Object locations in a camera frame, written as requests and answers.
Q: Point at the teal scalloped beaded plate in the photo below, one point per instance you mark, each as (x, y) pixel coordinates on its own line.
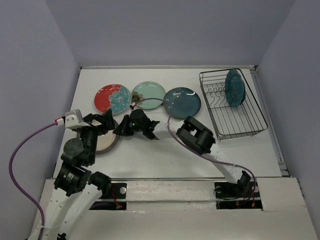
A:
(234, 88)

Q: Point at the grey rimmed cream plate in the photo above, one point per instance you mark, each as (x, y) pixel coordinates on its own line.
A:
(104, 142)

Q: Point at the black wire dish rack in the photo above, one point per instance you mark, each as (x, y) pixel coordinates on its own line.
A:
(229, 122)

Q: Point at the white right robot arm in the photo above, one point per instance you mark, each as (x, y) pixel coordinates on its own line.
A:
(195, 137)

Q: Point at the mint green flower plate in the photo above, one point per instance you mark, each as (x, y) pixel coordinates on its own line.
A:
(147, 90)

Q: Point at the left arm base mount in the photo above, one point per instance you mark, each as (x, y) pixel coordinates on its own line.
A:
(114, 200)

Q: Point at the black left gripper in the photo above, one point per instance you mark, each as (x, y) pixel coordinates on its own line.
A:
(108, 120)

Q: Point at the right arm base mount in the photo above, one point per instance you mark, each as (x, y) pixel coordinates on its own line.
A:
(229, 197)

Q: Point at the red and blue floral plate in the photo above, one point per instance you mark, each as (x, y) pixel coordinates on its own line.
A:
(115, 97)

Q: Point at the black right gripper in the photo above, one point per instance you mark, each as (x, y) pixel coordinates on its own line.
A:
(123, 128)

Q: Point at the dark teal blossom plate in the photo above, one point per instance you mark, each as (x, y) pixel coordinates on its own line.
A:
(182, 102)

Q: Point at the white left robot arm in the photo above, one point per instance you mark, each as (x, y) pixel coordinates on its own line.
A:
(78, 154)

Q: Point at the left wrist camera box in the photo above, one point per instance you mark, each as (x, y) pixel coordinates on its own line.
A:
(73, 119)

